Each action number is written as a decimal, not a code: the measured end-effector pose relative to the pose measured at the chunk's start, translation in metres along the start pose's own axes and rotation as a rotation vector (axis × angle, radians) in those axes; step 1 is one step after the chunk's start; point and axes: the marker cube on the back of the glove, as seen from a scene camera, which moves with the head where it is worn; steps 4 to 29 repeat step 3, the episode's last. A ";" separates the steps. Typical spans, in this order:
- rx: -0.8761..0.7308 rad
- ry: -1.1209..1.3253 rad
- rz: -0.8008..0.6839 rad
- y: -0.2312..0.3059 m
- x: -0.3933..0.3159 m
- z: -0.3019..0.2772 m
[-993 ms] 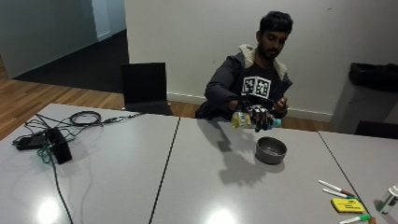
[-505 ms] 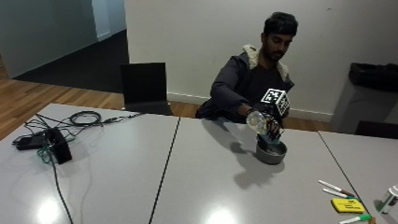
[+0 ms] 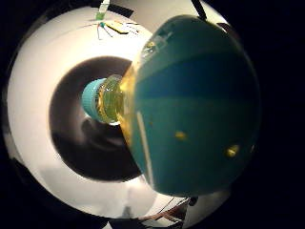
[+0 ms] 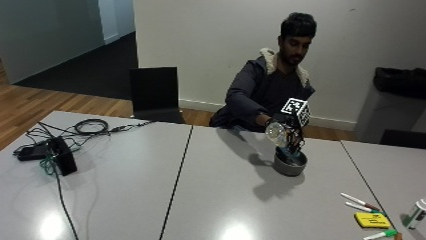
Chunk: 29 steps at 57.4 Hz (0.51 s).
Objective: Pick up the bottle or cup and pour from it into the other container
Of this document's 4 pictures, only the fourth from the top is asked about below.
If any white cube of black markers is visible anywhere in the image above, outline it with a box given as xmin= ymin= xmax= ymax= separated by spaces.
xmin=280 ymin=97 xmax=313 ymax=128

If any the person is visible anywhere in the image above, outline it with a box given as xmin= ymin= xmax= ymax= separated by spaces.
xmin=209 ymin=12 xmax=318 ymax=134

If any white marker red cap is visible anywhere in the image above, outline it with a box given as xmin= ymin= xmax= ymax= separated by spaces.
xmin=340 ymin=192 xmax=382 ymax=212

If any black chair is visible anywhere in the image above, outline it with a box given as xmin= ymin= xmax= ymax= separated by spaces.
xmin=128 ymin=66 xmax=186 ymax=125
xmin=380 ymin=128 xmax=426 ymax=150

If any grey bin with black bag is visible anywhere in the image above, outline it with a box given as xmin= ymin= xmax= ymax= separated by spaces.
xmin=354 ymin=66 xmax=426 ymax=144

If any white marker green cap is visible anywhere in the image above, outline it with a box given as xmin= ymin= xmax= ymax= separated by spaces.
xmin=345 ymin=201 xmax=386 ymax=215

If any yellow sponge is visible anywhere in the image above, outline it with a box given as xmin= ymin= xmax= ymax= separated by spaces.
xmin=353 ymin=211 xmax=393 ymax=230

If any white marker green end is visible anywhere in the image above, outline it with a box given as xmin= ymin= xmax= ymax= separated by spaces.
xmin=362 ymin=229 xmax=399 ymax=240

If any white bottle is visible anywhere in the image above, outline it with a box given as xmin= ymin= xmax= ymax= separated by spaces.
xmin=405 ymin=198 xmax=426 ymax=230

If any black box device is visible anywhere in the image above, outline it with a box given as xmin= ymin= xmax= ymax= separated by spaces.
xmin=47 ymin=136 xmax=79 ymax=177

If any flat black device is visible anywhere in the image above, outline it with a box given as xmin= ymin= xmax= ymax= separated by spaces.
xmin=16 ymin=145 xmax=51 ymax=162

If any black cable with connector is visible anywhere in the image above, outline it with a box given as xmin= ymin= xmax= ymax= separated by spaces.
xmin=107 ymin=120 xmax=157 ymax=133

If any coiled black cable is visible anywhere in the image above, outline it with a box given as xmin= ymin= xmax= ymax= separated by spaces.
xmin=72 ymin=118 xmax=111 ymax=136

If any long black cable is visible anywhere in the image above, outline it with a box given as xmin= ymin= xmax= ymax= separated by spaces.
xmin=52 ymin=168 xmax=80 ymax=240

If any green cable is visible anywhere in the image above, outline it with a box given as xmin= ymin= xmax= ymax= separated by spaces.
xmin=39 ymin=151 xmax=57 ymax=176

